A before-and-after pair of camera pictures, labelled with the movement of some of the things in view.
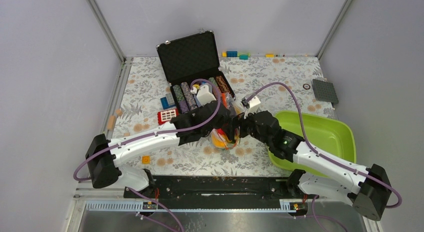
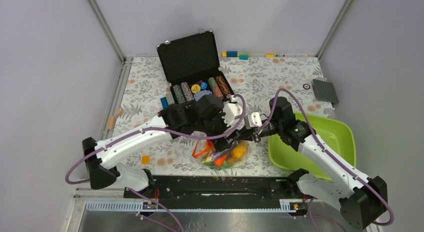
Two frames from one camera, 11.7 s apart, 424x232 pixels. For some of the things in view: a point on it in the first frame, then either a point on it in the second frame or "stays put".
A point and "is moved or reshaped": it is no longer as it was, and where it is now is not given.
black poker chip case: [190, 62] stays put
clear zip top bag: [219, 137] is moved or reshaped
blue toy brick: [165, 104] stays put
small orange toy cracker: [146, 160] stays put
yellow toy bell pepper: [219, 139] is moved or reshaped
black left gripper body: [223, 123] stays put
